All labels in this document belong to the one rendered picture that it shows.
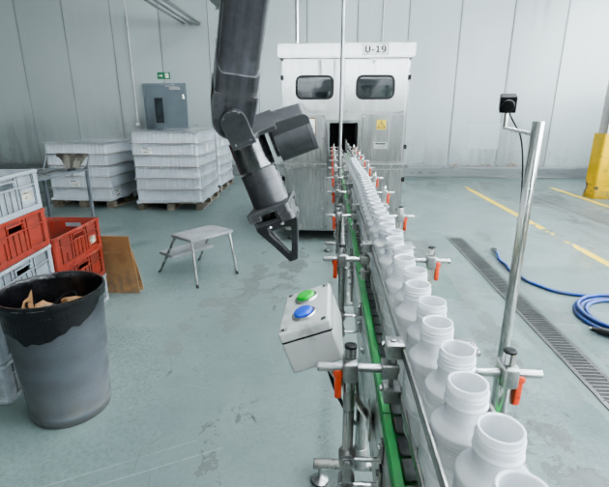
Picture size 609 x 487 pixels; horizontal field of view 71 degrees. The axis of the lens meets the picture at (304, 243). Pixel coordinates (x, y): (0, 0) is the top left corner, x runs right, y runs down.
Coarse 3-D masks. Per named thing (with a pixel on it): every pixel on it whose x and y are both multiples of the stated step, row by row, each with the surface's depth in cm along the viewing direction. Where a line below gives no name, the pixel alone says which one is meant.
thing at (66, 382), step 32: (32, 288) 208; (64, 288) 216; (96, 288) 214; (0, 320) 182; (32, 320) 176; (64, 320) 182; (96, 320) 196; (32, 352) 182; (64, 352) 186; (96, 352) 199; (32, 384) 188; (64, 384) 190; (96, 384) 202; (32, 416) 198; (64, 416) 195
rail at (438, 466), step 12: (360, 228) 139; (372, 252) 94; (372, 288) 93; (384, 288) 74; (384, 324) 75; (396, 324) 61; (384, 336) 72; (408, 360) 52; (408, 372) 50; (420, 408) 44; (492, 408) 43; (408, 420) 52; (420, 420) 43; (408, 432) 50; (432, 444) 39; (432, 456) 38; (420, 480) 43; (444, 480) 35
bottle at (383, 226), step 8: (384, 224) 98; (392, 224) 97; (384, 232) 95; (376, 240) 97; (384, 240) 95; (376, 248) 96; (376, 256) 96; (376, 272) 97; (376, 280) 98; (376, 288) 98
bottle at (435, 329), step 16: (432, 320) 52; (448, 320) 51; (432, 336) 49; (448, 336) 49; (416, 352) 51; (432, 352) 50; (416, 368) 51; (432, 368) 49; (416, 416) 52; (416, 432) 53
